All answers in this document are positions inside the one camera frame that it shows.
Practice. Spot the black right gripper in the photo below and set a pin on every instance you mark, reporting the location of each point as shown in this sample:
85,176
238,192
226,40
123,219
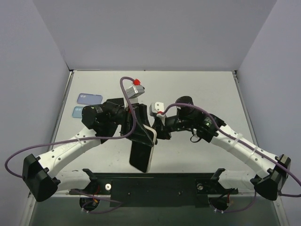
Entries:
166,127

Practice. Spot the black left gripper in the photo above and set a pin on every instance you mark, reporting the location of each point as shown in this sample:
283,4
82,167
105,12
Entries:
131,123

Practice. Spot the phone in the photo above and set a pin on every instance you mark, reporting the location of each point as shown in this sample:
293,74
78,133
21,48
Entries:
77,112
140,156

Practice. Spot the lilac phone case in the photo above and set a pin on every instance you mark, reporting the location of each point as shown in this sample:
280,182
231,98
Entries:
89,99

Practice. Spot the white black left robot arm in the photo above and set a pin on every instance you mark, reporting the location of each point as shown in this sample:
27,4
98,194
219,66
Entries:
43,174

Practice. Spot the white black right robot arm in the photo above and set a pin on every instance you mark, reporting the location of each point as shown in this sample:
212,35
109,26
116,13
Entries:
268,172

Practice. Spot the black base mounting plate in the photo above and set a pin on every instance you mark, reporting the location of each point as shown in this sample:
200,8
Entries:
157,189

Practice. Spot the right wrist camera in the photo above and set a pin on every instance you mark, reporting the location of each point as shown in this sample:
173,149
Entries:
156,110

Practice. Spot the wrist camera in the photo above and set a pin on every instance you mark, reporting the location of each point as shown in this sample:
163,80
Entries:
156,110
134,91

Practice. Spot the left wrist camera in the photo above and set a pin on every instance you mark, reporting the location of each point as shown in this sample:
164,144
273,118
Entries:
134,91

